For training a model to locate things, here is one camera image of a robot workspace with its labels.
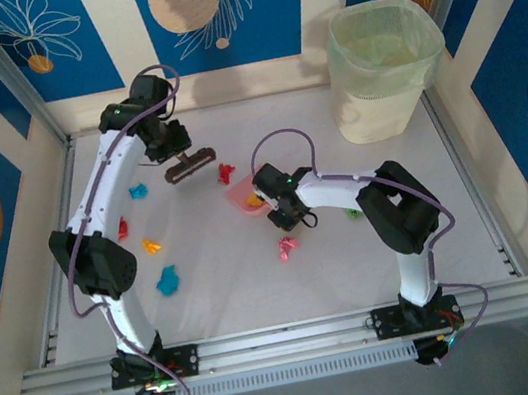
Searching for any beige trash bin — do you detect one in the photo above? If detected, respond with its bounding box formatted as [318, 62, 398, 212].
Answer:
[316, 0, 460, 148]

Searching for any brown hand brush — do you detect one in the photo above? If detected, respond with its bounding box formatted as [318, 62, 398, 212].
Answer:
[159, 144, 222, 188]

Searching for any large blue paper scrap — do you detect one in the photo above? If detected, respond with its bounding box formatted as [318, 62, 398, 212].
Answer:
[152, 264, 184, 297]

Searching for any control board with green light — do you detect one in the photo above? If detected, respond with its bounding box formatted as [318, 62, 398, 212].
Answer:
[131, 376, 182, 395]
[411, 328, 471, 370]

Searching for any pink plastic dustpan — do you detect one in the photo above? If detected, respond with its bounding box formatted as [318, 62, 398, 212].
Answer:
[221, 170, 274, 224]

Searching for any small blue paper scrap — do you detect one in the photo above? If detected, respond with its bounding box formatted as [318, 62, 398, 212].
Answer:
[127, 181, 150, 201]

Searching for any orange yellow paper scrap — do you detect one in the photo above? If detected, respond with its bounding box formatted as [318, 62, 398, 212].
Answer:
[141, 234, 163, 255]

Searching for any translucent green bin liner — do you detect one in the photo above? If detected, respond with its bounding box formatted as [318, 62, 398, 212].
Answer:
[319, 0, 453, 106]

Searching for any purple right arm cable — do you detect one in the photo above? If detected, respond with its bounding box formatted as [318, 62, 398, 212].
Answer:
[245, 99, 499, 391]

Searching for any red paper scrap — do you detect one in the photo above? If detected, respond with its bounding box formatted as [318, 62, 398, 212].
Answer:
[215, 160, 238, 186]
[113, 215, 131, 242]

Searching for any aluminium frame rail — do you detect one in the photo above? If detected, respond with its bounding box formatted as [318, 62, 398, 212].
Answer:
[10, 278, 528, 395]

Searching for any aluminium table side rail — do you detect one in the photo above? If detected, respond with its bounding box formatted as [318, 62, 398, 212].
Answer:
[421, 80, 528, 289]
[1, 135, 114, 371]

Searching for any pink paper scrap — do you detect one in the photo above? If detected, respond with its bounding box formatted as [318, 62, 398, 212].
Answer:
[275, 233, 303, 262]

